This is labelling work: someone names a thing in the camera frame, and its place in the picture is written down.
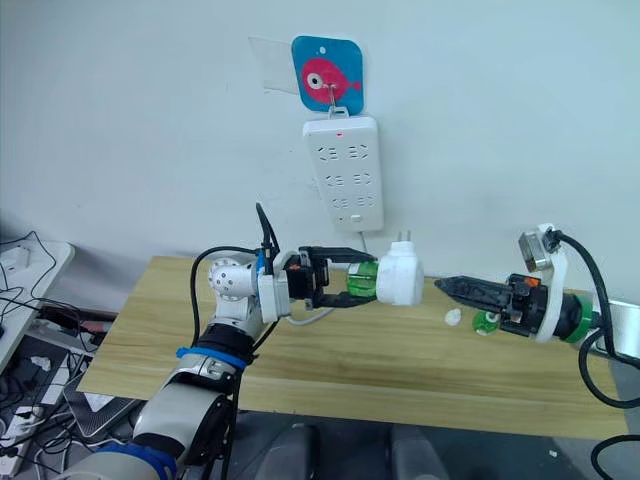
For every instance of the white floor power strip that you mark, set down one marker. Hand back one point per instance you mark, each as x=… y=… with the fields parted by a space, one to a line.
x=17 y=435

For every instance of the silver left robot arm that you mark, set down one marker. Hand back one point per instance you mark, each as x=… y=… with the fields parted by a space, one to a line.
x=175 y=405

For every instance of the white power adapter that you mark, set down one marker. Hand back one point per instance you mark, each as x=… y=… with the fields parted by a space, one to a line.
x=14 y=260

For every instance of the blue fish wall hook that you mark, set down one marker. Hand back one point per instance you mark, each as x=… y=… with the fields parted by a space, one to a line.
x=327 y=75

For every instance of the white mosquito repellent heater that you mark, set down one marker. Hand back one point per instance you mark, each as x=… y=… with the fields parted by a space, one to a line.
x=400 y=277

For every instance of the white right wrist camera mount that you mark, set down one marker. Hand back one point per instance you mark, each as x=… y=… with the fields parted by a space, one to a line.
x=552 y=300

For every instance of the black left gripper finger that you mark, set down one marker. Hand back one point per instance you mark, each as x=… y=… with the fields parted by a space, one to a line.
x=345 y=300
x=340 y=253

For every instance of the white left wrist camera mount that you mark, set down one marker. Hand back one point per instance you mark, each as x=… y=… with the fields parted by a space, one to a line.
x=274 y=295

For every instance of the black power brick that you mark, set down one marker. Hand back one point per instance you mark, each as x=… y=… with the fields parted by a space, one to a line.
x=60 y=317

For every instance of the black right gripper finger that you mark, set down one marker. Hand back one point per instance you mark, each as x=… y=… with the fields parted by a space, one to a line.
x=482 y=301
x=475 y=286

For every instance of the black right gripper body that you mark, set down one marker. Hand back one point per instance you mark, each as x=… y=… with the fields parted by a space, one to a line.
x=522 y=305

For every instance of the clear adhesive tape strip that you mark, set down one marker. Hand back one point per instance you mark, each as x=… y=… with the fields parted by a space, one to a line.
x=270 y=65

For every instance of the black perforated laptop stand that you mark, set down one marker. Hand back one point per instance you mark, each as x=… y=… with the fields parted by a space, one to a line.
x=95 y=412

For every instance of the small white bottle cap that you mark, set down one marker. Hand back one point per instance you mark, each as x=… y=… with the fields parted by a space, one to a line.
x=452 y=318

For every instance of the green liquid bottle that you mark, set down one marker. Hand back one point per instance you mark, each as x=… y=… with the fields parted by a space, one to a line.
x=484 y=324
x=361 y=282

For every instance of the white side desk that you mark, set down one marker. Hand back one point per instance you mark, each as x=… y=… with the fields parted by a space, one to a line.
x=47 y=260

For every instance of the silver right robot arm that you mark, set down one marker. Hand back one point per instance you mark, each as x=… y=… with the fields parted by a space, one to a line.
x=622 y=322

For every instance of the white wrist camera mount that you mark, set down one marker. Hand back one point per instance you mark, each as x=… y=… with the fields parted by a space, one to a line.
x=274 y=295
x=552 y=300

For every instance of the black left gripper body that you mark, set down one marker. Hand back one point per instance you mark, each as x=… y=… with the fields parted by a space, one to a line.
x=302 y=280

